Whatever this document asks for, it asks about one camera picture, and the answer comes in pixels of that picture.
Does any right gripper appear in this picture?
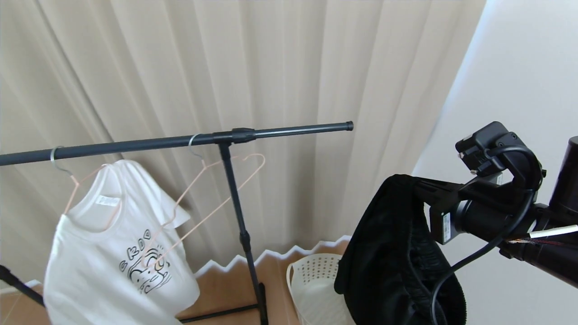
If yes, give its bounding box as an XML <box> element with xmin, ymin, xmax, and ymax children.
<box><xmin>428</xmin><ymin>183</ymin><xmax>578</xmax><ymax>289</ymax></box>

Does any beige curtain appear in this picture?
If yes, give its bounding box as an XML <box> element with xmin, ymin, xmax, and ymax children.
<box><xmin>0</xmin><ymin>0</ymin><xmax>486</xmax><ymax>283</ymax></box>

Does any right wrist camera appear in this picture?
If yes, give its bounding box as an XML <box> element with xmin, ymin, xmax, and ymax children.
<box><xmin>455</xmin><ymin>121</ymin><xmax>524</xmax><ymax>190</ymax></box>

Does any pink clothes hanger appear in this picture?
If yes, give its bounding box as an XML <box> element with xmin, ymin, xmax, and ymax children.
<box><xmin>50</xmin><ymin>146</ymin><xmax>123</xmax><ymax>232</ymax></box>
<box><xmin>140</xmin><ymin>133</ymin><xmax>266</xmax><ymax>269</ymax></box>

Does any black garment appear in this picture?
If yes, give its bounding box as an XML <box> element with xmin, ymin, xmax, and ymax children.
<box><xmin>334</xmin><ymin>174</ymin><xmax>467</xmax><ymax>325</ymax></box>

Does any white printed t-shirt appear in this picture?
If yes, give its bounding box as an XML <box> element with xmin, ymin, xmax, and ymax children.
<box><xmin>43</xmin><ymin>159</ymin><xmax>200</xmax><ymax>325</ymax></box>

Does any white laundry basket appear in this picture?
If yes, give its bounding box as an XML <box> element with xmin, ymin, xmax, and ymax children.
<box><xmin>286</xmin><ymin>254</ymin><xmax>350</xmax><ymax>325</ymax></box>

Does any black clothes rack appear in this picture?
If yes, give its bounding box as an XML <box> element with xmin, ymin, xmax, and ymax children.
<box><xmin>0</xmin><ymin>121</ymin><xmax>354</xmax><ymax>325</ymax></box>

